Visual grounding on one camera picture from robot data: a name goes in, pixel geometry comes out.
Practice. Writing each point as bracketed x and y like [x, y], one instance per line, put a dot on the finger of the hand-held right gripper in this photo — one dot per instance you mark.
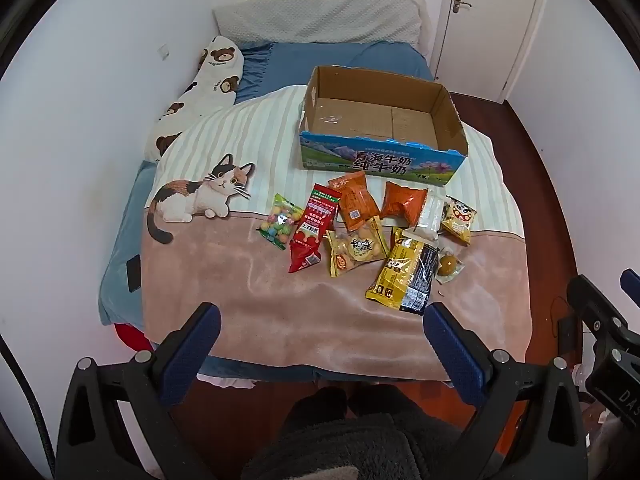
[592, 302]
[631, 286]

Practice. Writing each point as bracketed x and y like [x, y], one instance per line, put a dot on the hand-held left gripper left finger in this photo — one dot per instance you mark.
[195, 350]

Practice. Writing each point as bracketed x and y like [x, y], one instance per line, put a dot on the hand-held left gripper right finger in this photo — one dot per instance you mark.
[450, 350]

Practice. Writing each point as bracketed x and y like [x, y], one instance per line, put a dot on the clear packet with yellow ball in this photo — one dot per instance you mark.
[446, 264]

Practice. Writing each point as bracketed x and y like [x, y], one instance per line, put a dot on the yellow and black snack packet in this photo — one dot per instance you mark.
[400, 275]

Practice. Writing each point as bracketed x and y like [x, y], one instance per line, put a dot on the white snack packet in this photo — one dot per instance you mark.
[425, 220]

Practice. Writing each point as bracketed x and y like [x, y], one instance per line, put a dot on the yellow cookie packet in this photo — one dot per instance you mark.
[355, 250]

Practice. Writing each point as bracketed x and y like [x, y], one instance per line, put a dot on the colourful candy ball bag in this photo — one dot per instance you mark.
[280, 222]

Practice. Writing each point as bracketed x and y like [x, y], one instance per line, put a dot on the crinkled orange snack packet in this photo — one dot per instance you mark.
[402, 202]

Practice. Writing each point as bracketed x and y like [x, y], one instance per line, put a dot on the long red snack packet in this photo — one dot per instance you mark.
[310, 230]

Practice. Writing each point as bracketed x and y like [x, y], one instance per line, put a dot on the printed cardboard box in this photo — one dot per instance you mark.
[380, 160]

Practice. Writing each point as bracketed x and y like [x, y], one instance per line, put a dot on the white cloth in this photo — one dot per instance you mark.
[230, 382]

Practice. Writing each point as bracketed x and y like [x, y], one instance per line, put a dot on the red cloth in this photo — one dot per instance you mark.
[131, 337]

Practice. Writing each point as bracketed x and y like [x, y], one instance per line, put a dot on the cat print blanket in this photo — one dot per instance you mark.
[250, 300]

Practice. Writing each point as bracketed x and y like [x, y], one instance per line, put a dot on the black phone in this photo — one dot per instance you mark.
[133, 274]

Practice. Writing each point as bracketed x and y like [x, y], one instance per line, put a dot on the person's dark fleece pants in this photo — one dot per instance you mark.
[350, 440]

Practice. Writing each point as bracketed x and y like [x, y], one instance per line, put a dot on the bear print pillow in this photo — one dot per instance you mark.
[210, 80]

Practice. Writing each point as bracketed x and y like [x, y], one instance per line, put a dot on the white door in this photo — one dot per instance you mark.
[480, 35]

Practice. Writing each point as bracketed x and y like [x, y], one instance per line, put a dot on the grey white pillow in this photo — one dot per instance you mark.
[320, 17]

